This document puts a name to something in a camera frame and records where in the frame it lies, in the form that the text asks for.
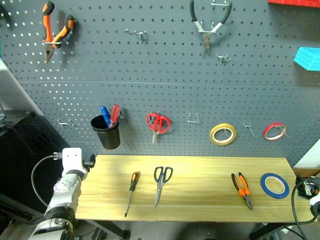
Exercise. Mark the black table leg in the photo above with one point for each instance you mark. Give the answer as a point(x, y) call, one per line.
point(107, 228)
point(267, 231)

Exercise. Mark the grey metal pegboard wall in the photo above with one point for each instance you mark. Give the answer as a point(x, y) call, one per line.
point(160, 82)

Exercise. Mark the cyan plastic bin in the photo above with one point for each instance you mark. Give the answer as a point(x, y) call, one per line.
point(308, 58)

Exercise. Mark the yellow tape roll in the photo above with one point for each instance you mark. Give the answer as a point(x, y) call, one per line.
point(213, 137)

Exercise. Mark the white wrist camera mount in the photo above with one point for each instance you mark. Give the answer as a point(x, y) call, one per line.
point(71, 160)
point(315, 203)

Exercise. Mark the orange black combination pliers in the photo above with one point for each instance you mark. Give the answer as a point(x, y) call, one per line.
point(243, 190)

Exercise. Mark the black plastic cup holder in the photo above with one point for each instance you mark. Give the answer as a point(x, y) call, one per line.
point(110, 138)

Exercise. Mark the black cabinet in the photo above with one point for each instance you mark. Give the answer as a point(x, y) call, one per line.
point(22, 160)

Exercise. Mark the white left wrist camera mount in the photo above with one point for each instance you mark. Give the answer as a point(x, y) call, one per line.
point(71, 160)

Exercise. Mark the orange black long-nose pliers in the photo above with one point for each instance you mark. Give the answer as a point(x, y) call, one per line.
point(47, 30)

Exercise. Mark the red tape roll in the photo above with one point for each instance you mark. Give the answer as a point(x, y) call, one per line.
point(267, 130)

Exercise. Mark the red plastic bin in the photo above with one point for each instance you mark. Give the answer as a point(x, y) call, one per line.
point(295, 2)

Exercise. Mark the blue tape roll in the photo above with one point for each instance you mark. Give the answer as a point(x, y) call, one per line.
point(265, 187)

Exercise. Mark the red marker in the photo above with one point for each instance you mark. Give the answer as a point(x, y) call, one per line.
point(115, 113)

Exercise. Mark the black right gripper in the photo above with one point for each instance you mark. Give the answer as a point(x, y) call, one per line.
point(306, 187)

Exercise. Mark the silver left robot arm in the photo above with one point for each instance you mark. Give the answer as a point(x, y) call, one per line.
point(65, 195)

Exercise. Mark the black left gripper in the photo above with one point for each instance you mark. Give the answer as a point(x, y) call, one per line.
point(90, 162)

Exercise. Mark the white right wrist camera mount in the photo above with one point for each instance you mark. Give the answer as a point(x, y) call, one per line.
point(315, 203)

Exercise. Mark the blue marker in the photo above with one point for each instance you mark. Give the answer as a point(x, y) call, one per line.
point(105, 113)

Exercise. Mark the silver pegboard hook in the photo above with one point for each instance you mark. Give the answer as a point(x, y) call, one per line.
point(193, 121)
point(220, 3)
point(65, 123)
point(222, 58)
point(250, 128)
point(139, 33)

